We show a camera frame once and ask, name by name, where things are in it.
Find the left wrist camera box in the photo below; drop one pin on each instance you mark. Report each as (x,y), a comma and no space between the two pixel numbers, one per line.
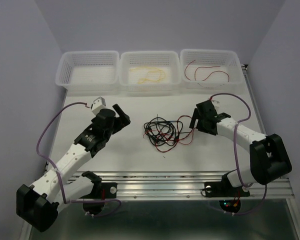
(97,105)

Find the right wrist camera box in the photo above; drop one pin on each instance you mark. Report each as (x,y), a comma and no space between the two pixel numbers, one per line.
(216,104)

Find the right white plastic basket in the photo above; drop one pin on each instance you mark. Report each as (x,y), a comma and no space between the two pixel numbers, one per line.
(211,70)

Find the left white plastic basket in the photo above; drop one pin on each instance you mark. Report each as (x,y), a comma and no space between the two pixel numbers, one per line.
(82,71)

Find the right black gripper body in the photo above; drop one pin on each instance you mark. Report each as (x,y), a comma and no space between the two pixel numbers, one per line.
(201,126)

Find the aluminium front rail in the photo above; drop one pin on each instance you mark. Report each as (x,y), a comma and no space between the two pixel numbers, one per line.
(164,186)

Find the middle white plastic basket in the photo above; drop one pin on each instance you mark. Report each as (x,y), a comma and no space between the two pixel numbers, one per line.
(149,71)

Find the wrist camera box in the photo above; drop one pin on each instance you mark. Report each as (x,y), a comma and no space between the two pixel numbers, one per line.
(97,105)
(216,104)

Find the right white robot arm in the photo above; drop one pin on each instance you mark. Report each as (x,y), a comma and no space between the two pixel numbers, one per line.
(268,158)

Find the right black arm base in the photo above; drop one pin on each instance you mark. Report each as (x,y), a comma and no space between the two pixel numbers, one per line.
(229,197)

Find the white plastic basket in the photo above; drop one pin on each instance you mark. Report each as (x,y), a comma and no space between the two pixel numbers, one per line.
(82,71)
(211,70)
(149,71)

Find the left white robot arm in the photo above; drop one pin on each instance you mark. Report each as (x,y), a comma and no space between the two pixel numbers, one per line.
(40,203)

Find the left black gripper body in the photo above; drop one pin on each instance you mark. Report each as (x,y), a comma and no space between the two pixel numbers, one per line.
(119,123)

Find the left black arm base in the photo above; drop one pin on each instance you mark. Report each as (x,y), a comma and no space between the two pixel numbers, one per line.
(101,201)

